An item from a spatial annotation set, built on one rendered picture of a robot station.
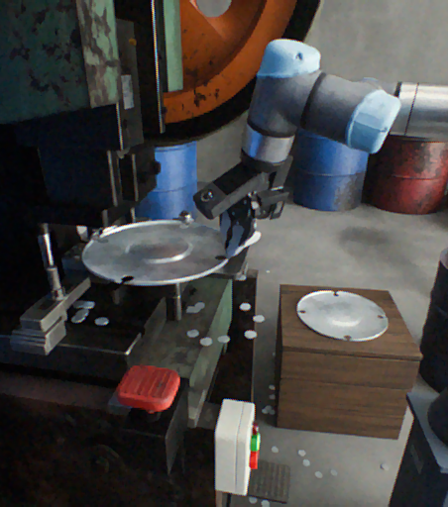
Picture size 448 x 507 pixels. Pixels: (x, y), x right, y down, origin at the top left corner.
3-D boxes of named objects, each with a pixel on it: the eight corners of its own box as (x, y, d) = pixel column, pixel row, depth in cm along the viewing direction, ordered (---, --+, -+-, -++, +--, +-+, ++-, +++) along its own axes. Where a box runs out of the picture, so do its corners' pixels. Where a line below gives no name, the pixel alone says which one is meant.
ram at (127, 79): (168, 185, 81) (158, 10, 67) (140, 209, 67) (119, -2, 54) (89, 180, 84) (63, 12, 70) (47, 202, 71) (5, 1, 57)
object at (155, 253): (248, 232, 87) (248, 228, 87) (203, 297, 63) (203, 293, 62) (130, 218, 95) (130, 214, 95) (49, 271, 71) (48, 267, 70)
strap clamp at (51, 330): (98, 299, 77) (90, 250, 72) (47, 354, 62) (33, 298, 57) (69, 295, 78) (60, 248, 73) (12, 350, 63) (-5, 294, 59)
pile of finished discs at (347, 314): (376, 295, 146) (376, 293, 146) (397, 345, 121) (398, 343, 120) (294, 290, 149) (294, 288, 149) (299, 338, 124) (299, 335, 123)
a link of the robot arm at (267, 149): (267, 141, 56) (234, 115, 60) (259, 169, 59) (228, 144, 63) (305, 136, 60) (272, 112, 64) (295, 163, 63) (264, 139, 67)
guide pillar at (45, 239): (61, 277, 78) (47, 209, 72) (55, 283, 76) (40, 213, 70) (51, 276, 78) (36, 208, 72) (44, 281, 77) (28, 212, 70)
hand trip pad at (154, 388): (184, 412, 54) (182, 368, 51) (170, 450, 49) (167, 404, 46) (136, 404, 56) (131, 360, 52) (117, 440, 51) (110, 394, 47)
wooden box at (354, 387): (373, 362, 165) (389, 289, 150) (398, 440, 132) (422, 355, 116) (275, 354, 170) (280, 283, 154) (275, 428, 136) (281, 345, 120)
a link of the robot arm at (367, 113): (406, 94, 57) (333, 68, 59) (403, 100, 48) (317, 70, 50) (380, 148, 61) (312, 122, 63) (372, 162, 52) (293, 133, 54)
